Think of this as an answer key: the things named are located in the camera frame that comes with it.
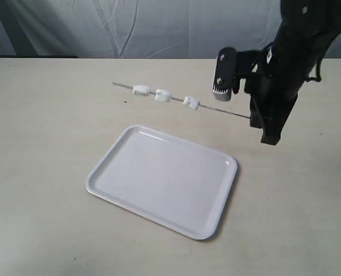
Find white marshmallow piece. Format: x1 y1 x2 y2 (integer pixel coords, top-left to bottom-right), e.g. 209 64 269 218
154 89 172 102
132 85 150 97
182 96 200 110

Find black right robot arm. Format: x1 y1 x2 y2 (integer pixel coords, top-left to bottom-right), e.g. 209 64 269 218
245 0 341 145

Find thin metal skewer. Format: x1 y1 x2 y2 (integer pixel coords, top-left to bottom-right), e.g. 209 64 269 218
112 82 249 119

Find white plastic tray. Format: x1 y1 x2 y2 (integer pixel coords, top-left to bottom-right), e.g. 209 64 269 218
86 125 238 240

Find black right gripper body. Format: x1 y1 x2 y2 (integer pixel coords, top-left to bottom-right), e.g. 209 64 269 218
244 40 317 117

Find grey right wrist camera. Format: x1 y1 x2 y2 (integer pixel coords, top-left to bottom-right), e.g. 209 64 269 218
213 47 263 102

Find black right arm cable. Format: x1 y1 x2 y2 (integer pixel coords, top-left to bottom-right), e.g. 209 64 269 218
304 48 323 84

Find white backdrop cloth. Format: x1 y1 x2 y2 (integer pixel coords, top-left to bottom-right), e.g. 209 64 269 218
0 0 341 60

